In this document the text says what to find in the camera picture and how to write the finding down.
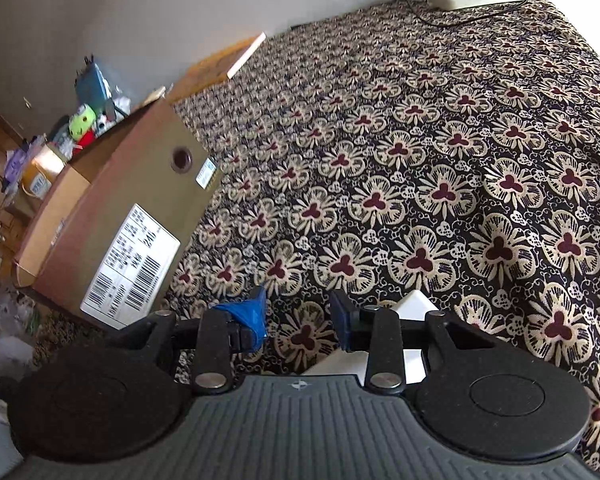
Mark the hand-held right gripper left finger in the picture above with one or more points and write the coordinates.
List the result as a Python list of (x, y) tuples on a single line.
[(252, 312)]

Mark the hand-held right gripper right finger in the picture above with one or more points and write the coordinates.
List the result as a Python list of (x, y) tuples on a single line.
[(342, 317)]

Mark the small white box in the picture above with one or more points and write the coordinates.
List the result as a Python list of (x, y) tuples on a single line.
[(415, 305)]

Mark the brown cardboard box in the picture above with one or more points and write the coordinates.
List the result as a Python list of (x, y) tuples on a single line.
[(130, 185)]

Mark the floral patterned blanket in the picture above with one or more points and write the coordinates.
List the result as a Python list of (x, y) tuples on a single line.
[(430, 160)]

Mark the yellow book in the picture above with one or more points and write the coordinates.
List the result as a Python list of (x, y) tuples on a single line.
[(215, 67)]

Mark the clear plastic bags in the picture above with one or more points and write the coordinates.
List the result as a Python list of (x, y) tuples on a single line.
[(5, 330)]

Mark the white orange paper bag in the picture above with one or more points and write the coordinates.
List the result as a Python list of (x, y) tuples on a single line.
[(42, 170)]

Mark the green frog plush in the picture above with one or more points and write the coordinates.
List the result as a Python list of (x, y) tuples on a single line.
[(82, 122)]

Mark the purple packet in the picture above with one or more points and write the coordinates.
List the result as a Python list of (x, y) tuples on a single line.
[(20, 162)]

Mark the blue bag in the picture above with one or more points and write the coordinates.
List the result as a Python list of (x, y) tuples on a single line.
[(92, 85)]

